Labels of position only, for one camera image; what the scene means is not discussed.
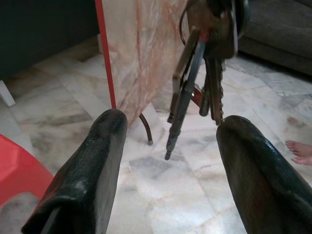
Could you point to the orange marble pattern board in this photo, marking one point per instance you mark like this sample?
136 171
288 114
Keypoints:
141 48

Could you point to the dark fabric sofa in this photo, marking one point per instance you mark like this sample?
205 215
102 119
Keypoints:
280 29

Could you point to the bunch of metal keys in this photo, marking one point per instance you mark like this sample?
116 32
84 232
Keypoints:
217 36

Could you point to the brown curved board leg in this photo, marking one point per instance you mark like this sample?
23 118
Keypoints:
198 96
146 129

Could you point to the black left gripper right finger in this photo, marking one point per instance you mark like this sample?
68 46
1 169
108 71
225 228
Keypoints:
258 185

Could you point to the red plastic stool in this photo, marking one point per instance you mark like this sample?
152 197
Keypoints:
22 168

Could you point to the person's bare foot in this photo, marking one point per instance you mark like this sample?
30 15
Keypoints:
301 151

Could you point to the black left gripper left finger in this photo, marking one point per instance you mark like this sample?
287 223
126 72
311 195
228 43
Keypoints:
85 175

